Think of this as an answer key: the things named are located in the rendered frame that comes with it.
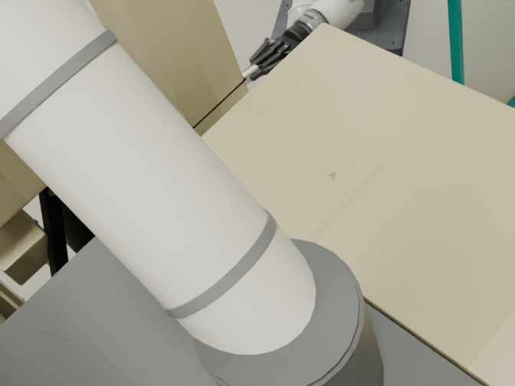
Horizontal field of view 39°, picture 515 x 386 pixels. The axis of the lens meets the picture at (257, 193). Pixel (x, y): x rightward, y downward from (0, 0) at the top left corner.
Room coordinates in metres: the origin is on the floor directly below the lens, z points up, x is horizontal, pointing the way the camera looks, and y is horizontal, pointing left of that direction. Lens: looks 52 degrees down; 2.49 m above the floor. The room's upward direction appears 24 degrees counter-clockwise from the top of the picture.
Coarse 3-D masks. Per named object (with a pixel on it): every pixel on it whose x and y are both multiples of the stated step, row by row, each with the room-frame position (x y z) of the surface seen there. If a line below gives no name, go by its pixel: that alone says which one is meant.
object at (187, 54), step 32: (96, 0) 0.91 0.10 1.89; (128, 0) 0.83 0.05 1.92; (160, 0) 0.85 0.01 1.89; (192, 0) 0.87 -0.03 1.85; (128, 32) 0.86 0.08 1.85; (160, 32) 0.84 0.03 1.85; (192, 32) 0.86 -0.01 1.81; (224, 32) 0.88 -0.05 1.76; (160, 64) 0.83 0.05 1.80; (192, 64) 0.85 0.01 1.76; (224, 64) 0.87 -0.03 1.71; (192, 96) 0.84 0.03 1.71; (224, 96) 0.86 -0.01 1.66
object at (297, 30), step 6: (294, 24) 1.44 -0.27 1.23; (288, 30) 1.43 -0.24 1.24; (294, 30) 1.41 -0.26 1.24; (300, 30) 1.41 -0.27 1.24; (306, 30) 1.41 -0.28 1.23; (282, 36) 1.44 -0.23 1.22; (288, 36) 1.42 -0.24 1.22; (294, 36) 1.40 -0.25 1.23; (300, 36) 1.39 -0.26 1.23; (306, 36) 1.39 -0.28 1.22; (276, 42) 1.42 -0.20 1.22; (294, 42) 1.40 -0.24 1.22; (300, 42) 1.39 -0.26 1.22; (288, 48) 1.38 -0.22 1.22; (294, 48) 1.37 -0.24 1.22
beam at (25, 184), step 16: (0, 144) 0.85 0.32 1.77; (0, 160) 0.84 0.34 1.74; (16, 160) 0.85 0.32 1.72; (0, 176) 0.84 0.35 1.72; (16, 176) 0.85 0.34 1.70; (32, 176) 0.85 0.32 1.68; (0, 192) 0.83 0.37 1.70; (16, 192) 0.84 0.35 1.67; (32, 192) 0.85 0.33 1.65; (0, 208) 0.82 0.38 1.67; (16, 208) 0.83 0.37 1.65; (0, 224) 0.81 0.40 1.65
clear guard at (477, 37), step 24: (456, 0) 0.81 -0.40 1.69; (480, 0) 0.85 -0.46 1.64; (504, 0) 0.88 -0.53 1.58; (456, 24) 0.81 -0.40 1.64; (480, 24) 0.84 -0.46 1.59; (504, 24) 0.88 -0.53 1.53; (456, 48) 0.81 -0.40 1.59; (480, 48) 0.84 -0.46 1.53; (504, 48) 0.88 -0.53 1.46; (456, 72) 0.82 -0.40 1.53; (480, 72) 0.84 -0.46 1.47; (504, 72) 0.88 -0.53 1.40; (504, 96) 0.88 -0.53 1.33
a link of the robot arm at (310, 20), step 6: (306, 12) 1.47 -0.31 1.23; (312, 12) 1.45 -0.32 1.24; (318, 12) 1.44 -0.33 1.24; (300, 18) 1.45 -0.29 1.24; (306, 18) 1.44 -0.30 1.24; (312, 18) 1.43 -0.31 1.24; (318, 18) 1.43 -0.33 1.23; (324, 18) 1.43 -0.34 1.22; (300, 24) 1.44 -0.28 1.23; (306, 24) 1.42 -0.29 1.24; (312, 24) 1.41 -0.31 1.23; (318, 24) 1.41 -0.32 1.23; (312, 30) 1.40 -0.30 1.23
